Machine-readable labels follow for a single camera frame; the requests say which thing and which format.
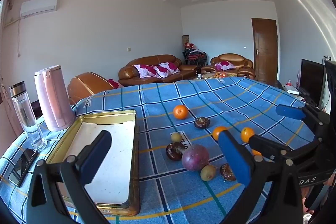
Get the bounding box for white air conditioner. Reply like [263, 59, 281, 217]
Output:
[20, 0, 58, 18]

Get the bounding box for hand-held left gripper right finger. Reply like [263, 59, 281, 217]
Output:
[218, 130, 304, 224]

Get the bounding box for low tv cabinet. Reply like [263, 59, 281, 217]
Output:
[277, 80, 315, 106]

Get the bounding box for brown leather sofa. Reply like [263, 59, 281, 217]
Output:
[118, 54, 200, 87]

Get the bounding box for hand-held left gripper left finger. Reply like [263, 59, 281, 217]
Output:
[26, 130, 113, 224]

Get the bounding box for gold tin tray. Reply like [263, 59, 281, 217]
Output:
[46, 109, 140, 216]

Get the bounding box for red floral pillow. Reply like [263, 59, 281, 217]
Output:
[107, 79, 124, 88]

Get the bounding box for blue checked tablecloth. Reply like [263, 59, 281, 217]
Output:
[0, 76, 323, 224]

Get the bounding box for air conditioner cable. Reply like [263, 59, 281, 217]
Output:
[16, 18, 22, 58]

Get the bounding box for brown wooden door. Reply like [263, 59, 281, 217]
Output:
[251, 18, 279, 84]

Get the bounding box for pink electric kettle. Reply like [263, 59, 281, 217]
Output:
[34, 65, 75, 132]

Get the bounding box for stacked black chairs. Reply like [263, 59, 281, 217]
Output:
[183, 47, 208, 67]

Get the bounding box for coffee table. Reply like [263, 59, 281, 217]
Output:
[193, 72, 239, 81]

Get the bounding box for black smartphone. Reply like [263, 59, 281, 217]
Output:
[8, 148, 39, 188]

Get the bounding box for purple passion fruit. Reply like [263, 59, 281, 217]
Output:
[181, 144, 210, 172]

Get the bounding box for white magenta floral pillow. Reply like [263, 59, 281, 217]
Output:
[154, 62, 181, 78]
[214, 61, 235, 70]
[134, 64, 159, 79]

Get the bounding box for glass water bottle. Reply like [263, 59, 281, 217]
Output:
[10, 81, 48, 150]

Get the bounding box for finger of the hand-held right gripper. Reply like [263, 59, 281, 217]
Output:
[249, 135, 325, 161]
[275, 103, 336, 141]

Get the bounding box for black television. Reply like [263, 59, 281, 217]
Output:
[300, 59, 326, 106]

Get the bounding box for brown leather armchair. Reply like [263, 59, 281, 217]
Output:
[67, 72, 124, 105]
[201, 53, 256, 80]

